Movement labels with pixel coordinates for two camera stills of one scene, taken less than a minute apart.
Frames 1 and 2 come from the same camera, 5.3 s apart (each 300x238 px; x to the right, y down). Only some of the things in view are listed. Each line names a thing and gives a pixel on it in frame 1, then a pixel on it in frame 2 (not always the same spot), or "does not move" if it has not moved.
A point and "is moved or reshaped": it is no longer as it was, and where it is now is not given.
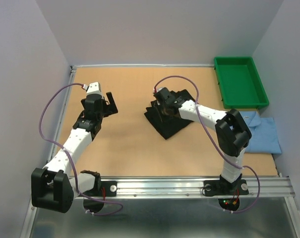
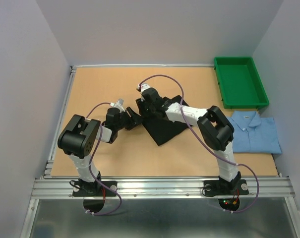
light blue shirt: [264, 139] does not move
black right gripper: [159, 104] -> [142, 101]
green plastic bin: [240, 84] does not move
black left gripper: [111, 108] -> [133, 120]
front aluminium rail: [187, 187] does not move
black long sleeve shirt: [167, 125] is moved or reshaped
